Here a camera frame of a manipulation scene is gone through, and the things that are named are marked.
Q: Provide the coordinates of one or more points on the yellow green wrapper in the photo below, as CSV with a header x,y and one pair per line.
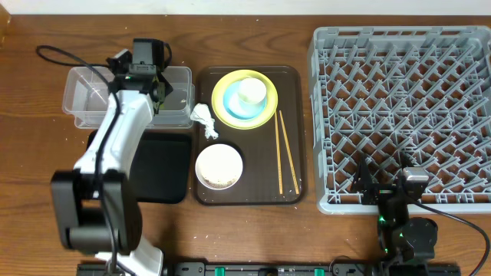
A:
x,y
161,89

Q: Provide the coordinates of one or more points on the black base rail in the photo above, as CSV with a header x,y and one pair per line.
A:
x,y
336,269

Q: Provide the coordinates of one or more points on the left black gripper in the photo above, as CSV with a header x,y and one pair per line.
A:
x,y
164,89

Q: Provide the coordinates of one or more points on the white cup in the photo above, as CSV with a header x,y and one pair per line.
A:
x,y
251,92

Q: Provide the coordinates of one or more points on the dark brown serving tray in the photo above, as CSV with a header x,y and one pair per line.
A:
x,y
258,184

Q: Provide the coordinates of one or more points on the yellow-green plate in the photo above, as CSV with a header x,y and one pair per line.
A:
x,y
219,92

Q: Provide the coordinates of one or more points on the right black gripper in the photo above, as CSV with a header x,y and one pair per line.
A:
x,y
364,183

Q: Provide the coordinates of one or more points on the white bowl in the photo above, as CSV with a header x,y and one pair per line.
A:
x,y
218,167

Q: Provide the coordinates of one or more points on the white tissue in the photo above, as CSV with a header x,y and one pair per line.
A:
x,y
201,114

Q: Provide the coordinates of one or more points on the grey dishwasher rack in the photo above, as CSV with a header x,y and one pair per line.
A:
x,y
381,94

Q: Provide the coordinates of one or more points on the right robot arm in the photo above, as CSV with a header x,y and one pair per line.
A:
x,y
408,242

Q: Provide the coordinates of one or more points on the right wooden chopstick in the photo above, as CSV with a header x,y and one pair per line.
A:
x,y
289,154

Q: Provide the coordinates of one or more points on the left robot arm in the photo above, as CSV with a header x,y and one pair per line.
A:
x,y
94,206

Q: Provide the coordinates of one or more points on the black plastic tray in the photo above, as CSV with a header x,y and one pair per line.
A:
x,y
160,168

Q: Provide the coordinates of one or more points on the clear plastic waste bin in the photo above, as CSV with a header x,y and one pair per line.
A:
x,y
86,98

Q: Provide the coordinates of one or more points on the light blue bowl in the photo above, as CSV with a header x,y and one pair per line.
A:
x,y
232,105

